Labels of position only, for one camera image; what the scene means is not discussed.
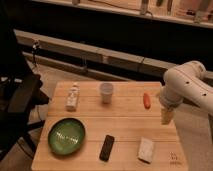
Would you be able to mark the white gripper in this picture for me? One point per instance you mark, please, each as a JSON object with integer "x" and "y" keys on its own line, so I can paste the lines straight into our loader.
{"x": 166, "y": 115}

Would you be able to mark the white sponge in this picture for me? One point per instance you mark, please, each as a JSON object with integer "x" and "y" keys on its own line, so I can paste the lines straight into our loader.
{"x": 146, "y": 150}

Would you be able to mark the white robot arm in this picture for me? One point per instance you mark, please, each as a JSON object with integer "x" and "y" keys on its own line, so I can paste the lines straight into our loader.
{"x": 185, "y": 82}

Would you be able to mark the green ceramic bowl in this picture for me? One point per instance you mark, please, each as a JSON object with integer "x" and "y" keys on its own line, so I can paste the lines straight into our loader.
{"x": 66, "y": 136}

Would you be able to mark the orange carrot toy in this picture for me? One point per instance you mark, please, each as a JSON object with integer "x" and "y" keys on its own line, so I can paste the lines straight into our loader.
{"x": 146, "y": 101}

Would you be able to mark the black remote control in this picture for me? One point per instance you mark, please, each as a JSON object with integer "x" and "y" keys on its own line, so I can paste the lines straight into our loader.
{"x": 106, "y": 148}

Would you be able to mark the white plastic cup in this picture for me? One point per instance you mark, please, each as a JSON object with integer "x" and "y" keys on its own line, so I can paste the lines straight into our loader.
{"x": 106, "y": 92}

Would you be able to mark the wooden table board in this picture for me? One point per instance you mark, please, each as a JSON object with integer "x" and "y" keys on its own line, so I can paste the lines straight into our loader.
{"x": 125, "y": 118}

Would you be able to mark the white squeeze bottle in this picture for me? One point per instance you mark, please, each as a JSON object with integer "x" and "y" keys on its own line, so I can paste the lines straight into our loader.
{"x": 72, "y": 98}

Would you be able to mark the black chair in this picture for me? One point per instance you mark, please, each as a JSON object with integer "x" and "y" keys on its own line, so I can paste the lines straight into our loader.
{"x": 20, "y": 91}

